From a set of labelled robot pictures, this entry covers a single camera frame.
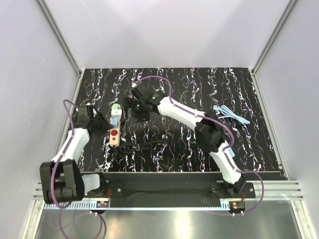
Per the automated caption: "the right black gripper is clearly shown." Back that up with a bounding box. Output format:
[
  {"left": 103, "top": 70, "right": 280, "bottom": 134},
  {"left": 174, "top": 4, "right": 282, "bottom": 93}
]
[{"left": 120, "top": 98, "right": 150, "bottom": 124}]

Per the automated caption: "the blue usb charger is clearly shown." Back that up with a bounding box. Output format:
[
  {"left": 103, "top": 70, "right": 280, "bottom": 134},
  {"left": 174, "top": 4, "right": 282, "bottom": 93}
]
[{"left": 112, "top": 118, "right": 119, "bottom": 128}]

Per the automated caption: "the beige red power strip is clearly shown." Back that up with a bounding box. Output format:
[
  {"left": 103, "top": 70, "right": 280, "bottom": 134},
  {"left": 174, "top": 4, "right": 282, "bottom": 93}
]
[{"left": 109, "top": 115, "right": 122, "bottom": 147}]

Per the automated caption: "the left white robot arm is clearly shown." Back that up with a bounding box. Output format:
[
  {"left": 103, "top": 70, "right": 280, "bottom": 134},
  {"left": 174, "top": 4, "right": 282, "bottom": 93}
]
[{"left": 39, "top": 105, "right": 112, "bottom": 207}]

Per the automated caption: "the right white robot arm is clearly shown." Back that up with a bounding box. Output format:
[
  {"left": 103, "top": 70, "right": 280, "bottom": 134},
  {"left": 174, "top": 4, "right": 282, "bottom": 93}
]
[{"left": 122, "top": 83, "right": 246, "bottom": 198}]

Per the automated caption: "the green usb charger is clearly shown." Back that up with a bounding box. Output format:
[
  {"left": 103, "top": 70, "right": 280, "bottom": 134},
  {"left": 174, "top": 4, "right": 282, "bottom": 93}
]
[{"left": 112, "top": 104, "right": 122, "bottom": 110}]

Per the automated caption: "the white usb charger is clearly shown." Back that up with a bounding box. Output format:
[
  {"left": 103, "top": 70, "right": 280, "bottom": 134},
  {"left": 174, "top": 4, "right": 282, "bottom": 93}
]
[{"left": 111, "top": 109, "right": 122, "bottom": 117}]

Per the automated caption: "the light blue power strip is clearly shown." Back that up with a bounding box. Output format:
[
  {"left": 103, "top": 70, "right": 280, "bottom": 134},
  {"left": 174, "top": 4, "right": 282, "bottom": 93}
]
[{"left": 227, "top": 147, "right": 235, "bottom": 158}]

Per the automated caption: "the black power strip cable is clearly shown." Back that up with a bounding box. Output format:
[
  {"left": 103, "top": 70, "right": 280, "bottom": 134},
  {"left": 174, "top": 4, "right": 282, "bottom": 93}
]
[{"left": 116, "top": 139, "right": 170, "bottom": 154}]

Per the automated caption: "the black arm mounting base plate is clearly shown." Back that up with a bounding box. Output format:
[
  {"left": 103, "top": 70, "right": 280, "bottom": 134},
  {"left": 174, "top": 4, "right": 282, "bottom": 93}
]
[{"left": 85, "top": 172, "right": 256, "bottom": 199}]

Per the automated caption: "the light blue coiled cable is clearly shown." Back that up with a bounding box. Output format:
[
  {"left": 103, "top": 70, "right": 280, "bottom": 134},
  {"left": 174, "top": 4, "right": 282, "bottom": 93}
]
[{"left": 213, "top": 105, "right": 251, "bottom": 125}]

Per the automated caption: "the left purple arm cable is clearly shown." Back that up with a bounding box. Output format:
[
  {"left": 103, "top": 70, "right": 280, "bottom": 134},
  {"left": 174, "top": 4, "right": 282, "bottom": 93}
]
[{"left": 51, "top": 99, "right": 103, "bottom": 239}]

